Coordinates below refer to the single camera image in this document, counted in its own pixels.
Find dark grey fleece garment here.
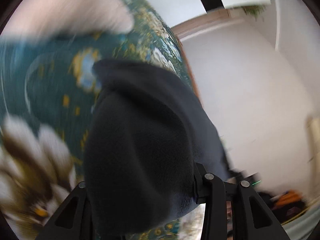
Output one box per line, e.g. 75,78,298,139
83,60,231,239

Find orange and black clothes pile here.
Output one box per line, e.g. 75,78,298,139
258,190,307,224

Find white air conditioner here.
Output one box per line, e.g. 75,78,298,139
307,117,320,155

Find teal floral bed blanket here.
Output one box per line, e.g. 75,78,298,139
1,0,194,239

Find green plant on wardrobe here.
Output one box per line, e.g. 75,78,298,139
241,5,266,21

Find white fluffy garment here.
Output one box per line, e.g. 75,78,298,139
2,0,135,41

